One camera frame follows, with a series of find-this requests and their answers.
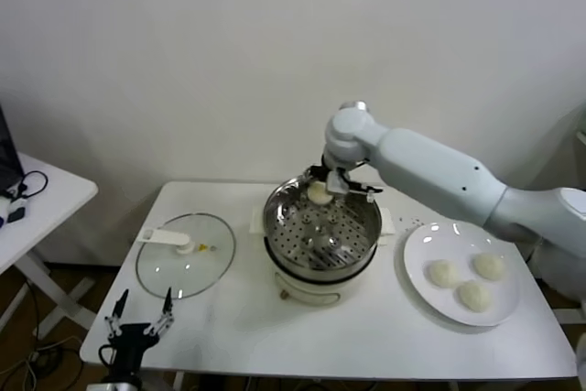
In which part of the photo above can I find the black floor cable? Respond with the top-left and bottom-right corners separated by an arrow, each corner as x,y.
25,280 -> 83,391

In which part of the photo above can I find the stainless steel steamer basket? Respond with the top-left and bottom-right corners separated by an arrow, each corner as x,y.
248,173 -> 396,278

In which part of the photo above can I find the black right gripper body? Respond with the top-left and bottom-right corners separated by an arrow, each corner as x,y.
320,155 -> 367,175

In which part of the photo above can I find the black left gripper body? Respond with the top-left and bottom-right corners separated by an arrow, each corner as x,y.
106,322 -> 159,372

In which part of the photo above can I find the white side table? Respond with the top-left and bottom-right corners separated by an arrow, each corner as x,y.
0,152 -> 99,342

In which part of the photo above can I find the white floor cable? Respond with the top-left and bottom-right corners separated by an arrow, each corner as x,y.
0,335 -> 81,381

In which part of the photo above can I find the black looped cable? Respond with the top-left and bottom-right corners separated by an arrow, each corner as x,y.
20,171 -> 49,200

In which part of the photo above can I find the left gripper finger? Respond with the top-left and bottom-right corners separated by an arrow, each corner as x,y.
145,287 -> 176,338
104,288 -> 130,340

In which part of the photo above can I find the white steamed baozi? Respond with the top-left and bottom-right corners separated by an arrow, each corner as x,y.
456,279 -> 494,313
307,182 -> 333,207
428,258 -> 461,289
472,252 -> 506,281

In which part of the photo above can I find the stainless steel steamer pot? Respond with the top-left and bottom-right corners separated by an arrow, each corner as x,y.
265,244 -> 377,308

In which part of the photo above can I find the white round plate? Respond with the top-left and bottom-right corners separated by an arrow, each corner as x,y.
402,222 -> 522,328

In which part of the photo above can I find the black laptop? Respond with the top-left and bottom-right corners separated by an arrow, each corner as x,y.
0,104 -> 25,193

